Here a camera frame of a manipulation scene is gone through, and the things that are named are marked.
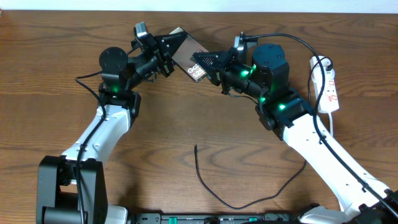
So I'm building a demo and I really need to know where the black USB charging cable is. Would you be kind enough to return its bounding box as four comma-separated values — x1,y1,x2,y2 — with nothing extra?
193,55,334,210

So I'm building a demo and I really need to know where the silver smartphone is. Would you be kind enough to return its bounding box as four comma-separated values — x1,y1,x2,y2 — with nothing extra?
170,27,208,83

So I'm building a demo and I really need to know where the white USB charger adapter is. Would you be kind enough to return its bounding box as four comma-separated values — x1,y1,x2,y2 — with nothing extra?
311,57,335,83

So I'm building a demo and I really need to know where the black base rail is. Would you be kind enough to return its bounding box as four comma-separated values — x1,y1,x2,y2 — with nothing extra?
127,213,300,224

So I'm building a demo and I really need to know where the white power strip cord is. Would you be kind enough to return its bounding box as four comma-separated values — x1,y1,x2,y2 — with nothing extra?
328,112,335,138

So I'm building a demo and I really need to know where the white power strip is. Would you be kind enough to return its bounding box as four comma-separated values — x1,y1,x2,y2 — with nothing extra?
309,55,340,114

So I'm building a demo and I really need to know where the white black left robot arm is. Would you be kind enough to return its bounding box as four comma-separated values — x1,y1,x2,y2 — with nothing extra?
36,30,188,223

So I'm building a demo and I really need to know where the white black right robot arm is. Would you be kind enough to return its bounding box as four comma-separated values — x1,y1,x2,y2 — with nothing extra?
192,44,397,223

